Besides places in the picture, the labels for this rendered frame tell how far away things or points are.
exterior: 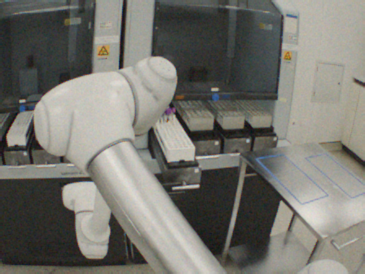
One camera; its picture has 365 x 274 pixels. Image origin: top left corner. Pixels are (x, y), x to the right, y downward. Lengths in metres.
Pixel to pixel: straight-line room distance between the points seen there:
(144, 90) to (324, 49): 2.71
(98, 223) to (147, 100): 0.46
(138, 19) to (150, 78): 0.72
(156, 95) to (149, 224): 0.27
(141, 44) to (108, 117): 0.82
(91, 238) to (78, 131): 0.56
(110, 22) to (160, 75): 0.72
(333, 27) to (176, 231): 2.95
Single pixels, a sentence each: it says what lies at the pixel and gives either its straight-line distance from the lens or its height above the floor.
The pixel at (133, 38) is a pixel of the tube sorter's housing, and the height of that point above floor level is 1.24.
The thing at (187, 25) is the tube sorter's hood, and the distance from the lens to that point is 1.38.
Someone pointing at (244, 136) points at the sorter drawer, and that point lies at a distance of 1.53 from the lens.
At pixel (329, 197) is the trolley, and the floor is 0.82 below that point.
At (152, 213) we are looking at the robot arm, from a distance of 0.53.
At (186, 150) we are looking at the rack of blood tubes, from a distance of 1.25.
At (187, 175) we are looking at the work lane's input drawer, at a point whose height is 0.77.
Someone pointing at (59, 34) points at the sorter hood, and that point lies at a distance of 1.34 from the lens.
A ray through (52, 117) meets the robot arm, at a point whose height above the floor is 1.22.
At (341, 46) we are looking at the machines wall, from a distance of 3.40.
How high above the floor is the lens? 1.42
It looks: 25 degrees down
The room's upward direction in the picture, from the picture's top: 4 degrees clockwise
